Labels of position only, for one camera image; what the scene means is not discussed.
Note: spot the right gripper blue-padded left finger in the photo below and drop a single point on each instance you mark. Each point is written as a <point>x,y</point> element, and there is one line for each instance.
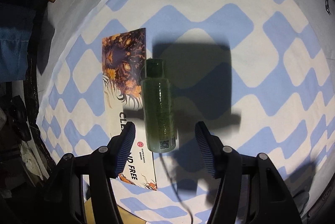
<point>124,144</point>

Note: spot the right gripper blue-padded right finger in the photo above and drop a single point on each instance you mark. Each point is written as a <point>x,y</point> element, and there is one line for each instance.
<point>211,149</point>

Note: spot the green transparent bottle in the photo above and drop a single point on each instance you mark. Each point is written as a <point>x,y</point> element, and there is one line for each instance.
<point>157,105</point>

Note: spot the clean and free flat box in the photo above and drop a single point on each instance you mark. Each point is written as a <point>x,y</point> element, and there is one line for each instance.
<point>123,59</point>

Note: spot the blue cream checkered mat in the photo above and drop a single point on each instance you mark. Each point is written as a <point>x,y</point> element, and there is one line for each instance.
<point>252,70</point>

